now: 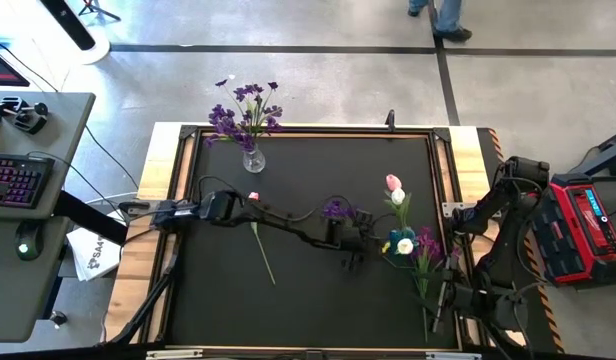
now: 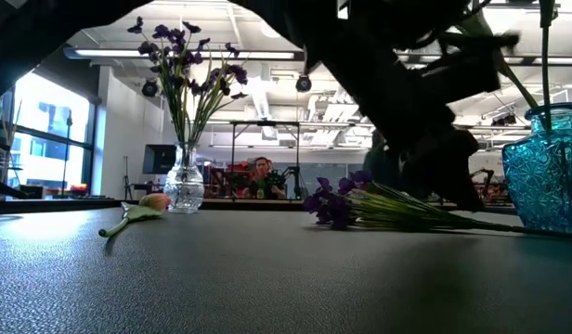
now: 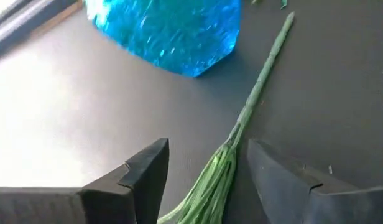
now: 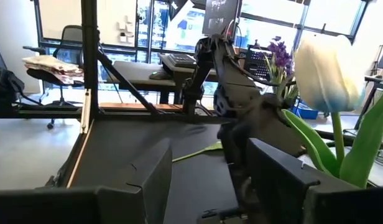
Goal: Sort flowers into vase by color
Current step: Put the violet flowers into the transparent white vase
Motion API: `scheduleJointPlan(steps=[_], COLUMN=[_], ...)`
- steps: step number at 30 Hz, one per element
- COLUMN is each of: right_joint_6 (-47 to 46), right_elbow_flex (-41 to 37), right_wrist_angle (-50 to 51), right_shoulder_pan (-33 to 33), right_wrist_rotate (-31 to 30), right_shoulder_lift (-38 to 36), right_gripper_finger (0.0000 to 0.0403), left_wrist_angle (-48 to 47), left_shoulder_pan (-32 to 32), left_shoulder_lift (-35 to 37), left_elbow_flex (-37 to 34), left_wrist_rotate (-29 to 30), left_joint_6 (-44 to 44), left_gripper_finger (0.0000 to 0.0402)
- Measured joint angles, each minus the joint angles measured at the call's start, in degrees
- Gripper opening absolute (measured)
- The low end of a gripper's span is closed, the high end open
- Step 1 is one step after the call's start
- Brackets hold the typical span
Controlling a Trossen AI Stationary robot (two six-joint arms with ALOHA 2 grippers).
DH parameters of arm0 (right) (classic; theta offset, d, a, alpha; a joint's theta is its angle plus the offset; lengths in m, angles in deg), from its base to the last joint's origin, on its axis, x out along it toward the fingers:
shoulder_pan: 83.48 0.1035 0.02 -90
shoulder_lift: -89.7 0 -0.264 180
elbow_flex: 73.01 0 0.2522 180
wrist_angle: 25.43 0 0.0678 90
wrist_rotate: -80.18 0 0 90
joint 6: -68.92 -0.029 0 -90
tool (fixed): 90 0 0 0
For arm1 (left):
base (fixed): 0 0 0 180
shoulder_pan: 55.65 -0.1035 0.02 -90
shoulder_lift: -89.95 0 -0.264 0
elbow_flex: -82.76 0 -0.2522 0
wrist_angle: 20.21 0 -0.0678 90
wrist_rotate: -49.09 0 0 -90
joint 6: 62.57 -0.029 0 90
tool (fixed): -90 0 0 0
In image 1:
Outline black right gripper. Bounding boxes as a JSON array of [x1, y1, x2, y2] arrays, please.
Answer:
[[431, 267, 477, 334]]

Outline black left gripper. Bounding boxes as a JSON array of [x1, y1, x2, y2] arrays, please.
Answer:
[[332, 224, 384, 274]]

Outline dense purple flower bunch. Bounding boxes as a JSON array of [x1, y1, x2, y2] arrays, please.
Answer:
[[203, 102, 285, 154], [321, 198, 358, 221]]

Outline magenta flower bunch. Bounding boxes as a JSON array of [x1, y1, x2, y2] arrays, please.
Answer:
[[411, 226, 463, 344]]

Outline pink artificial tulip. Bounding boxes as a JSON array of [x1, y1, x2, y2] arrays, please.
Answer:
[[247, 190, 277, 286], [385, 173, 409, 231]]

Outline sparse purple flower sprig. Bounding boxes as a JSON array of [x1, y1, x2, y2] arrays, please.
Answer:
[[213, 74, 282, 151]]

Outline clear glass vase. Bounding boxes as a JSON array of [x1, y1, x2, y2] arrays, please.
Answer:
[[241, 144, 267, 175]]

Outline black mat with hazard stripes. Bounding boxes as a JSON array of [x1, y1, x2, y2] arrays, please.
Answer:
[[476, 127, 565, 355]]

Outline wooden workbench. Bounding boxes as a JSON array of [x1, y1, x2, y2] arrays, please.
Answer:
[[103, 121, 528, 351]]

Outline black stand leg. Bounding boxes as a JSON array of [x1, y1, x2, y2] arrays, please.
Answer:
[[570, 127, 616, 177]]

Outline white printed paper bag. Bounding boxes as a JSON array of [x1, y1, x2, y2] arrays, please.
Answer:
[[66, 224, 124, 282]]

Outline walking person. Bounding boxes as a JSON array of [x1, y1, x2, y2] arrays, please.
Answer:
[[406, 0, 474, 43]]

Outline black desk support bar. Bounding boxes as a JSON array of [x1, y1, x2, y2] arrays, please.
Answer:
[[52, 189, 130, 246]]

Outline black computer mouse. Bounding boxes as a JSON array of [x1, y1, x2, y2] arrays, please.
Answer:
[[14, 220, 45, 262]]

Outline white stand with black panel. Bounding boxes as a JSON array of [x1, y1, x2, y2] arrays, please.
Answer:
[[36, 0, 112, 66]]

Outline grey desk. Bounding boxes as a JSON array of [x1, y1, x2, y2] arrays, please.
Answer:
[[0, 91, 97, 344]]

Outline backlit black keyboard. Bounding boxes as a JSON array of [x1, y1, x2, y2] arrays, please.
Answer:
[[0, 152, 56, 210]]

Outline black desk clamp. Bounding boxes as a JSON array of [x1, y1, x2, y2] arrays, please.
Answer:
[[0, 95, 50, 135]]

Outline black floor tripod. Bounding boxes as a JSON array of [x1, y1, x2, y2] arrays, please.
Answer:
[[77, 0, 123, 23]]

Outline dark laptop screen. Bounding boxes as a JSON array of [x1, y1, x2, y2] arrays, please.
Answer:
[[0, 46, 31, 88]]

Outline silver metal bracket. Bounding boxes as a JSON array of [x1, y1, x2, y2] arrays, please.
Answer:
[[145, 349, 205, 360], [425, 351, 483, 360]]

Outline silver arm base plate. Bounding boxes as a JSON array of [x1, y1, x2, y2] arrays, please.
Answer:
[[441, 201, 503, 220]]

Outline black aluminium table frame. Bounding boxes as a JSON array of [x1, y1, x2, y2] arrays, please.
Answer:
[[165, 124, 465, 351]]

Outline black frame strut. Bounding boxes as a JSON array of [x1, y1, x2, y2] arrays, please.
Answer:
[[110, 249, 182, 347]]

